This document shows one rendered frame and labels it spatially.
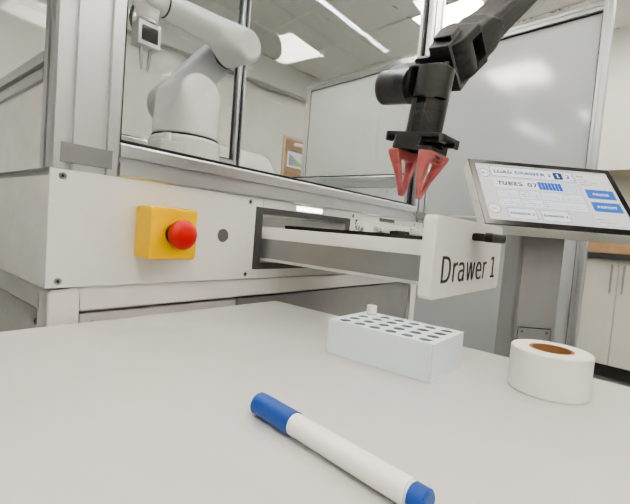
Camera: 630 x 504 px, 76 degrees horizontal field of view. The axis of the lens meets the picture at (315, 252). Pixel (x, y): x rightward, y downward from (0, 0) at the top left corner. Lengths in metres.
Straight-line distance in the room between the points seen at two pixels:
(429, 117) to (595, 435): 0.47
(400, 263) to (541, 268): 1.07
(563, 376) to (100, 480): 0.36
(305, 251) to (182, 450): 0.45
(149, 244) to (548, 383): 0.48
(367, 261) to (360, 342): 0.19
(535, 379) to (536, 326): 1.20
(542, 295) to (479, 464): 1.35
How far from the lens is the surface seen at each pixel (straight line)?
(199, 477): 0.25
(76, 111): 0.60
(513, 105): 2.52
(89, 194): 0.59
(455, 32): 0.74
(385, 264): 0.59
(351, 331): 0.45
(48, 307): 0.60
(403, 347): 0.42
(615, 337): 3.63
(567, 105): 2.43
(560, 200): 1.60
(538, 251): 1.60
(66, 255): 0.58
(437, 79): 0.69
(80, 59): 0.61
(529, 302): 1.60
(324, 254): 0.65
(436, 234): 0.54
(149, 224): 0.58
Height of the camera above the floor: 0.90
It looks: 3 degrees down
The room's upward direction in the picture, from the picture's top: 5 degrees clockwise
